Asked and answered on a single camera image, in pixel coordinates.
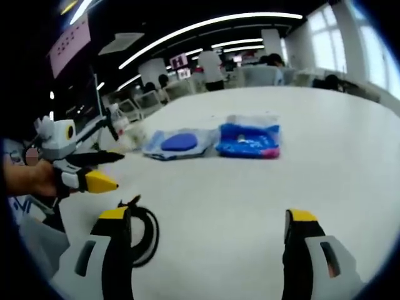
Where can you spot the white office chair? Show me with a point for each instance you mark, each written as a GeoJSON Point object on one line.
{"type": "Point", "coordinates": [148, 101]}

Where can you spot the white tabletop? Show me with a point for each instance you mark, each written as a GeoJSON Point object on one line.
{"type": "Point", "coordinates": [234, 203]}

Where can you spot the ceiling air vent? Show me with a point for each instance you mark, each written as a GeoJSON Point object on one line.
{"type": "Point", "coordinates": [122, 43]}

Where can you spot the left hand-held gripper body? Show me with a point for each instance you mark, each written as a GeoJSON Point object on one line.
{"type": "Point", "coordinates": [57, 143]}

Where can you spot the small wall screen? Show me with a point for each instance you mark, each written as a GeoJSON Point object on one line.
{"type": "Point", "coordinates": [183, 74]}

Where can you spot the black laptop stand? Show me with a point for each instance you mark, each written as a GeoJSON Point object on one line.
{"type": "Point", "coordinates": [111, 125]}

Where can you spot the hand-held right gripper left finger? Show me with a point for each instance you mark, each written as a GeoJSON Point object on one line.
{"type": "Point", "coordinates": [115, 250]}

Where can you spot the person's left hand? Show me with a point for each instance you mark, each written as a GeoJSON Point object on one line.
{"type": "Point", "coordinates": [47, 181]}

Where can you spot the light blue office chair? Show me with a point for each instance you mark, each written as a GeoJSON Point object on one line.
{"type": "Point", "coordinates": [257, 76]}

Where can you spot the wall screen with white letter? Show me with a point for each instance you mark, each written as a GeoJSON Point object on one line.
{"type": "Point", "coordinates": [178, 61]}

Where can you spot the large window with blinds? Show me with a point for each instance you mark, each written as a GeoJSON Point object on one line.
{"type": "Point", "coordinates": [378, 62]}

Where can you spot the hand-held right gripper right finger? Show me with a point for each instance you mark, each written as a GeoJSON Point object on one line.
{"type": "Point", "coordinates": [300, 250]}

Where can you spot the background office desk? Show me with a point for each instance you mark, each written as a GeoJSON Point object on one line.
{"type": "Point", "coordinates": [359, 89]}

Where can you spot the blue tissue packet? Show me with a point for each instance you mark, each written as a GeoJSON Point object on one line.
{"type": "Point", "coordinates": [247, 143]}

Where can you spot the black office chair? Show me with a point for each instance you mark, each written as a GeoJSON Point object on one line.
{"type": "Point", "coordinates": [332, 82]}

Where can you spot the large bright screen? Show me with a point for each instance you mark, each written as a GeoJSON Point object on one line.
{"type": "Point", "coordinates": [70, 43]}

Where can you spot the clear plastic water bottle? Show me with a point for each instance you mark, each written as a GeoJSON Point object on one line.
{"type": "Point", "coordinates": [118, 123]}

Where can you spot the narrow window with blinds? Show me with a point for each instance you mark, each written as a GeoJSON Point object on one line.
{"type": "Point", "coordinates": [326, 40]}

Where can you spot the white paper cup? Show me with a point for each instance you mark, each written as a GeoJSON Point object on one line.
{"type": "Point", "coordinates": [136, 136]}

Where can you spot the laptop with dark screen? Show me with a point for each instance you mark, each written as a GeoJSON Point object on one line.
{"type": "Point", "coordinates": [81, 106]}

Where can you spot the long ceiling light strip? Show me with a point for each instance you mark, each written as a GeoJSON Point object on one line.
{"type": "Point", "coordinates": [203, 24]}

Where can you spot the large blue wet-wipes pack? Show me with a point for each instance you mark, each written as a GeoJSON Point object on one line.
{"type": "Point", "coordinates": [179, 143]}

